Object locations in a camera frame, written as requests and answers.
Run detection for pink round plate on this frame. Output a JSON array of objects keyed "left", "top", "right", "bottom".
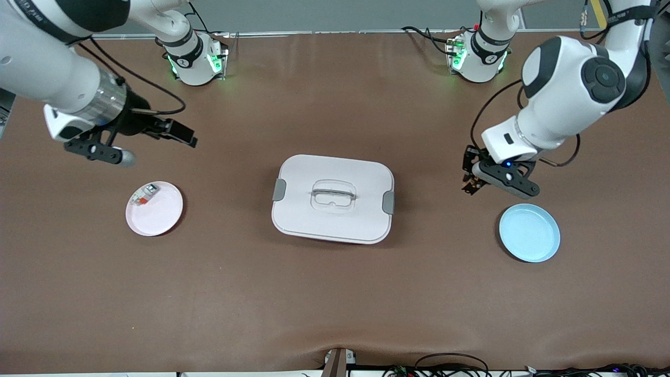
[{"left": 125, "top": 181, "right": 185, "bottom": 237}]

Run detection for silver table edge rail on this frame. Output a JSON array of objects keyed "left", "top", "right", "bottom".
[{"left": 99, "top": 29, "right": 592, "bottom": 40}]

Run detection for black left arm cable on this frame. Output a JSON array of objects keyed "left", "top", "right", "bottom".
[{"left": 470, "top": 79, "right": 580, "bottom": 168}]

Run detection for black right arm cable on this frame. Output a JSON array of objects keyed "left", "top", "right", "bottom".
[{"left": 79, "top": 37, "right": 187, "bottom": 116}]

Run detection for black cable at arm base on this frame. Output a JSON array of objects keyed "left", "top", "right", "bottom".
[
  {"left": 402, "top": 25, "right": 461, "bottom": 58},
  {"left": 183, "top": 0, "right": 228, "bottom": 37}
]

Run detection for black cable bundle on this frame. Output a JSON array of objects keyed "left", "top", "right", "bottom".
[{"left": 523, "top": 363, "right": 670, "bottom": 377}]

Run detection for white lidded box grey latches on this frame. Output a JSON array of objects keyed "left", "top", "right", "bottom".
[{"left": 271, "top": 154, "right": 396, "bottom": 245}]

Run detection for white switch with red lever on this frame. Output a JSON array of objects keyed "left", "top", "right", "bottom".
[{"left": 130, "top": 183, "right": 160, "bottom": 207}]

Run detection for black looped cable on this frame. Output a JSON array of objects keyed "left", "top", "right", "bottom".
[{"left": 414, "top": 353, "right": 490, "bottom": 377}]

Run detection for light blue round plate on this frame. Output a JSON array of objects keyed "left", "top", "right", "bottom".
[{"left": 498, "top": 203, "right": 561, "bottom": 263}]

